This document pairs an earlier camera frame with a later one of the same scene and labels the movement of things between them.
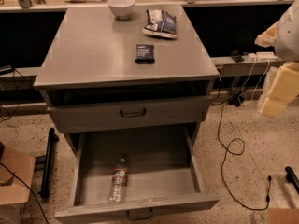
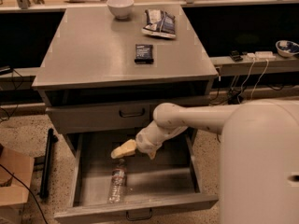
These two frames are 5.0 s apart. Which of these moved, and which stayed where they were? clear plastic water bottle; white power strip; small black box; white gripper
Moved: white gripper
Stayed: clear plastic water bottle; small black box; white power strip
